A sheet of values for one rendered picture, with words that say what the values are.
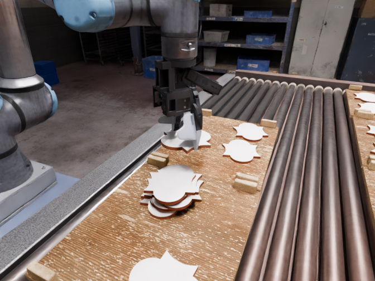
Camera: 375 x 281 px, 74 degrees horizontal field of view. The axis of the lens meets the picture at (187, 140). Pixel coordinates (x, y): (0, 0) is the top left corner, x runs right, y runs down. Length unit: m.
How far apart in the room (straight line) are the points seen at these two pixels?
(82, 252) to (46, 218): 0.17
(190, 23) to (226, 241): 0.44
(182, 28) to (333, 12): 4.78
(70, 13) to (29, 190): 0.53
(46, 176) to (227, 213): 0.54
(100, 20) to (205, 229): 0.44
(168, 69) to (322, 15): 4.76
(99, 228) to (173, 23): 0.45
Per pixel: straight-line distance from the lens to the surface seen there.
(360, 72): 5.49
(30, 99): 0.82
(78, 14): 0.43
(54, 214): 0.71
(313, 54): 5.28
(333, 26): 5.25
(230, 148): 0.83
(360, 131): 1.15
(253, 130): 0.97
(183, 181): 0.60
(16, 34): 0.80
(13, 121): 0.78
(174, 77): 0.55
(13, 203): 0.81
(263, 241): 0.61
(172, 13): 0.52
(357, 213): 0.75
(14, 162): 0.80
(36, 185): 0.84
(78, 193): 0.75
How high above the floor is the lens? 1.37
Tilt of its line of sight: 29 degrees down
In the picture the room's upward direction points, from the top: straight up
